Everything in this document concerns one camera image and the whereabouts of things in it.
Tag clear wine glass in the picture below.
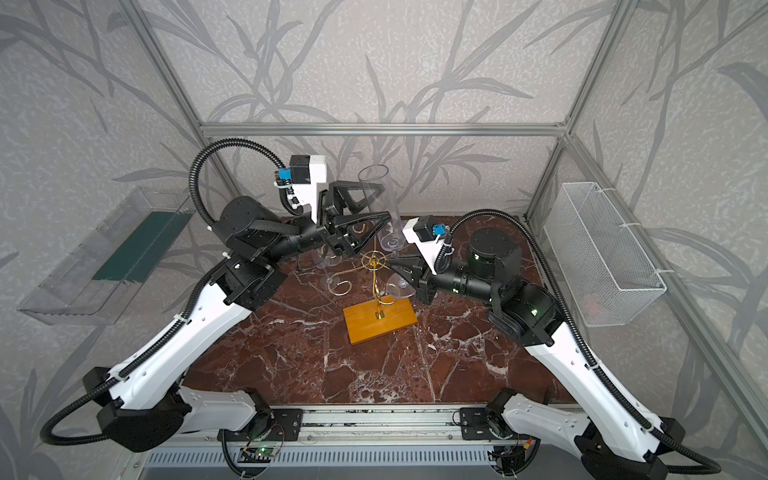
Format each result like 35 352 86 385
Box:
323 265 342 293
386 273 416 299
358 164 406 252
310 245 342 269

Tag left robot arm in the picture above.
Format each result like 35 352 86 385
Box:
84 181 390 452

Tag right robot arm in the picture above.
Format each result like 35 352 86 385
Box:
390 216 674 479

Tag yellow wooden rack base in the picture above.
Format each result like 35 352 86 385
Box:
343 296 418 345

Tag green circuit board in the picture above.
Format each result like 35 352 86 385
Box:
237 446 281 465

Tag gold wire glass rack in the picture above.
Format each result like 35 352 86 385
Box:
330 238 400 320

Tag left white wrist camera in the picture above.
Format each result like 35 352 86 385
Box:
275 155 328 224

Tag aluminium frame struts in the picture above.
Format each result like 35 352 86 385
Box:
117 1 767 446

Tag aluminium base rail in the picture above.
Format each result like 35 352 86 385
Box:
111 404 589 479

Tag right black corrugated cable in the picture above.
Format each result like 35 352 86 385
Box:
434 208 722 475

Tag black corrugated cable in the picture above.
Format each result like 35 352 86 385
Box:
38 137 288 446
434 208 722 475

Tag white wire mesh basket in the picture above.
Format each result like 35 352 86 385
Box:
544 182 667 327

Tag clear plastic wall bin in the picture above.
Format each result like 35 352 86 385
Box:
18 187 194 326

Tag left black corrugated cable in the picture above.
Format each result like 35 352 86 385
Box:
38 137 288 446

